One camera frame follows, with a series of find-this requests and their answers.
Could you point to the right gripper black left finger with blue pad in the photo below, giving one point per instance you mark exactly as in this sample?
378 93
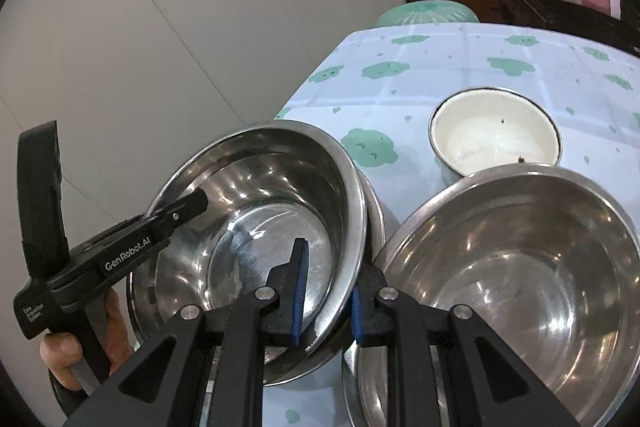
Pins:
206 367

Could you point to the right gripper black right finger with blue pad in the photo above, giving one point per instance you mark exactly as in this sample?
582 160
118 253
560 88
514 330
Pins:
447 367

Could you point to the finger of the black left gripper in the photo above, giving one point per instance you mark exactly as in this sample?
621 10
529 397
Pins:
184 209

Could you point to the large steel bowl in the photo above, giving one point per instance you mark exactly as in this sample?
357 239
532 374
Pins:
266 185
549 260

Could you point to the small white enamel bowl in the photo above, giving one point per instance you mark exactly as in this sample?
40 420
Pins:
486 127

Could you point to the person's left hand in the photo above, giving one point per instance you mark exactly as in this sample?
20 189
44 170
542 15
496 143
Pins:
61 352

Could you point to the light blue cloud tablecloth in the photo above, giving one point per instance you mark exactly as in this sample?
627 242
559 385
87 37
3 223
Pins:
376 92

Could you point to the green plastic stool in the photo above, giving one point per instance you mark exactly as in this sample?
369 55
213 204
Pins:
427 12

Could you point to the dark carved wooden table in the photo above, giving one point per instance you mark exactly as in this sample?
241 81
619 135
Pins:
571 18

